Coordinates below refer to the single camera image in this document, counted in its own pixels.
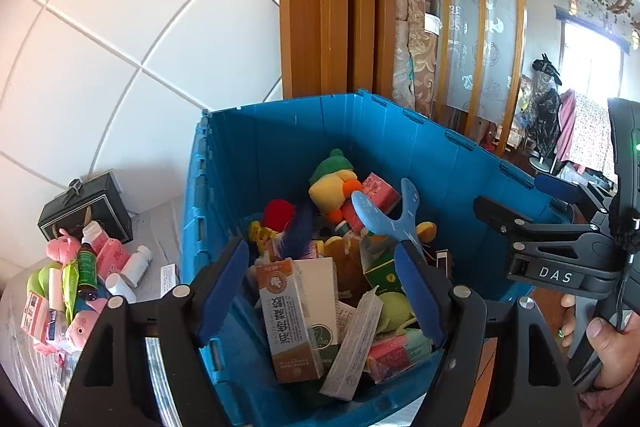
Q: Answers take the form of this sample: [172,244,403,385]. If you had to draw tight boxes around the white red medicine box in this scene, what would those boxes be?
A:
[160,263,180,297]

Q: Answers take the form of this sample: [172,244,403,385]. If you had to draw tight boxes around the person right hand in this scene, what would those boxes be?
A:
[586,312,640,389]

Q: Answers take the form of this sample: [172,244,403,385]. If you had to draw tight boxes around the pink white tissue pack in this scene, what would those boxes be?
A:
[21,291,49,343]

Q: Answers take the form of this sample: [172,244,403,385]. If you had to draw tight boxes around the black gift box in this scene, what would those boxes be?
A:
[37,172,134,244]

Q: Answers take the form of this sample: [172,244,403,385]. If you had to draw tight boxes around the long white ointment box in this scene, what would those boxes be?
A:
[320,289,383,401]

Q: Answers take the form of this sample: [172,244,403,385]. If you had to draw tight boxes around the orange green medicine box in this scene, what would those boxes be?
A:
[362,249,401,295]

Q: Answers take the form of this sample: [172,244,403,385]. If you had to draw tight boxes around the orange white ointment box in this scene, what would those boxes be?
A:
[256,259,324,384]

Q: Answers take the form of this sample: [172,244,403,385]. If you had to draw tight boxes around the blue plastic storage crate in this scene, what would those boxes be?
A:
[180,89,576,427]

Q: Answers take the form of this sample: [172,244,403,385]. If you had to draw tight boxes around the pink pig plush blue body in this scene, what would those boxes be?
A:
[65,298,107,353]

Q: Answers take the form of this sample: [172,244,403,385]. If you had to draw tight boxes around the green bird plush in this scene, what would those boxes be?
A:
[26,261,62,299]

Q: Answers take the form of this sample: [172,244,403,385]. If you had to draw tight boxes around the rolled patterned carpet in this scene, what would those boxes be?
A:
[392,0,442,118]

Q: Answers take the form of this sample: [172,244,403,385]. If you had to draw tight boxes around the brown green-label medicine bottle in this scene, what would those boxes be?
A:
[76,243,99,301]

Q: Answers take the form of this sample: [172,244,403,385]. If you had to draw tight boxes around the green tennis ball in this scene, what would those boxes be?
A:
[376,291,416,334]

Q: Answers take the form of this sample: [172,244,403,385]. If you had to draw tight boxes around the pink pig plush orange dress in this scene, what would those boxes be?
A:
[46,229,81,265]

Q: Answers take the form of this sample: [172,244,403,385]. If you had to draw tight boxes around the white pill bottle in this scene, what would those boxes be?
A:
[120,245,153,288]

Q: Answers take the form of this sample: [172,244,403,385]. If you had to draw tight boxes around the green wet wipes pack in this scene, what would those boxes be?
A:
[62,259,79,324]

